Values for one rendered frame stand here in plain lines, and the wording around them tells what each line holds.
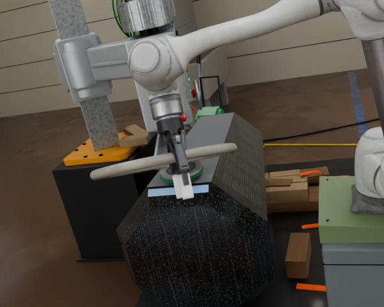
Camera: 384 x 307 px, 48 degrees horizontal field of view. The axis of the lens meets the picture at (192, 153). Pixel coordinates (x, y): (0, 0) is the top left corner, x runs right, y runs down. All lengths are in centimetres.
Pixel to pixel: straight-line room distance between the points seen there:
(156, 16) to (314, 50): 561
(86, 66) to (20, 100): 671
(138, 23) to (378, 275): 131
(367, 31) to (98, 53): 199
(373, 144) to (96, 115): 201
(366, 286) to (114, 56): 192
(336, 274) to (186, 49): 95
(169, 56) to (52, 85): 801
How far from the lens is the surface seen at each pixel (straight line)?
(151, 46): 102
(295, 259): 265
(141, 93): 195
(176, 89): 121
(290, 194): 328
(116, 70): 280
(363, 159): 153
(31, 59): 913
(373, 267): 160
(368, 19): 113
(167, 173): 213
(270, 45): 737
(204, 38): 109
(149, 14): 188
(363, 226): 155
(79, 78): 293
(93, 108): 304
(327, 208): 164
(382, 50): 119
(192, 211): 209
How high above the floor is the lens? 170
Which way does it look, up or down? 20 degrees down
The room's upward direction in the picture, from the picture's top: 12 degrees counter-clockwise
